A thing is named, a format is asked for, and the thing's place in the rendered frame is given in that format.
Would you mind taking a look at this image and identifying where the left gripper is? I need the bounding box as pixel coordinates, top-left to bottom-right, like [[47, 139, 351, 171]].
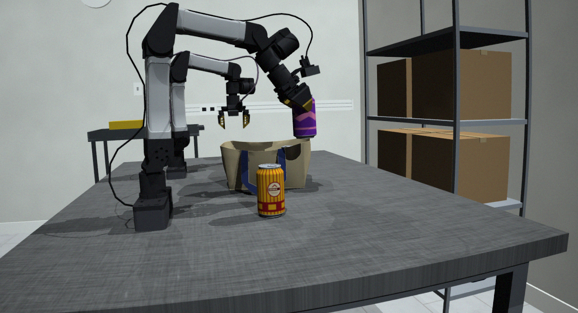
[[218, 95, 250, 129]]

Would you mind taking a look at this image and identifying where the beige canvas tote bag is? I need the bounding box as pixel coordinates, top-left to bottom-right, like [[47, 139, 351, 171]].
[[220, 138, 311, 195]]

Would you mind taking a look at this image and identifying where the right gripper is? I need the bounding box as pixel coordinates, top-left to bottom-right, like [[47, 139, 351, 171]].
[[267, 64, 312, 112]]

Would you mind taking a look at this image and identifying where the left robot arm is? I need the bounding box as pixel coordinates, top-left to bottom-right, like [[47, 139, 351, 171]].
[[166, 51, 255, 173]]

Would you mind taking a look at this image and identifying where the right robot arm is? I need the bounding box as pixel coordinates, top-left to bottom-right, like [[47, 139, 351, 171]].
[[132, 2, 299, 211]]

